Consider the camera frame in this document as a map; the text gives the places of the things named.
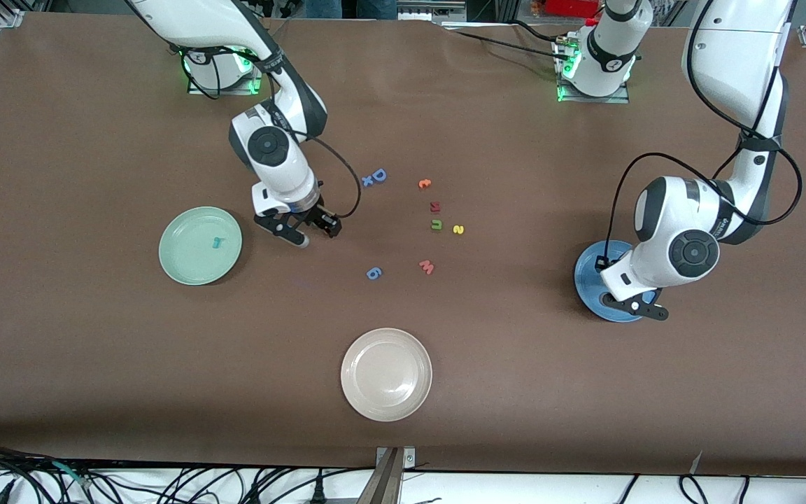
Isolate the teal floor cable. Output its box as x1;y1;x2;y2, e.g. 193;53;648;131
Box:
50;461;92;489

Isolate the black floor cable loop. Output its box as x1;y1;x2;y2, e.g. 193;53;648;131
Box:
679;475;710;504

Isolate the brown table cover sheet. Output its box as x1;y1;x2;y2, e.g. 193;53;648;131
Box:
0;10;806;478

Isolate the aluminium frame rail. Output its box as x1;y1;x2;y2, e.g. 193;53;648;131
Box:
400;0;467;22

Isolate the blue plate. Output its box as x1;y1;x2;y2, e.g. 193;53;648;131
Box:
574;239;659;323

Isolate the light green plate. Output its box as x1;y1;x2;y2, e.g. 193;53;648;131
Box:
158;206;243;286

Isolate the red box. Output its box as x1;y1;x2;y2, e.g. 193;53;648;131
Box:
545;0;601;18

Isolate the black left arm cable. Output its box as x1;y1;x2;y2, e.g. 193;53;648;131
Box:
604;0;804;263

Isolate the person in blue clothes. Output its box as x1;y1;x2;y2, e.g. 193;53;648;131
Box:
305;0;398;20

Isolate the black base power cable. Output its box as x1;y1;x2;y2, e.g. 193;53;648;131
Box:
445;28;566;58

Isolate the metal table edge bracket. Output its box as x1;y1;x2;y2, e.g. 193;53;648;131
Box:
358;447;418;504

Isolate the beige plate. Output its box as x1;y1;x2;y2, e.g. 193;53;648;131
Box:
340;328;434;423

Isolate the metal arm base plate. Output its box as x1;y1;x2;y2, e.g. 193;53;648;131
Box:
188;49;264;96
556;38;632;105

